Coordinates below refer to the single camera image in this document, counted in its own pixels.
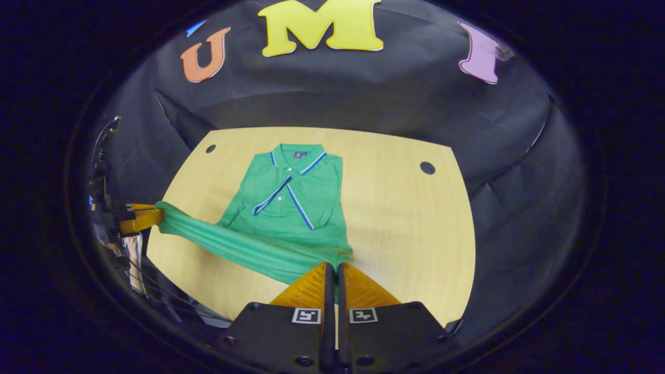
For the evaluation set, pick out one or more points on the green T-shirt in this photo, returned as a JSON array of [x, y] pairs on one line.
[[291, 192]]

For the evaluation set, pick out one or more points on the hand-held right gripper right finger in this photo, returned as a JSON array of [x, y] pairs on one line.
[[343, 337]]

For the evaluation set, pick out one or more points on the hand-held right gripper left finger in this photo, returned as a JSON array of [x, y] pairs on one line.
[[329, 337]]

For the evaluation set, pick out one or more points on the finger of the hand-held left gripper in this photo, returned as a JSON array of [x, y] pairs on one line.
[[140, 218]]

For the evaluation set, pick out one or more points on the black backdrop cloth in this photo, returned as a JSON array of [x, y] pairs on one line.
[[363, 93]]

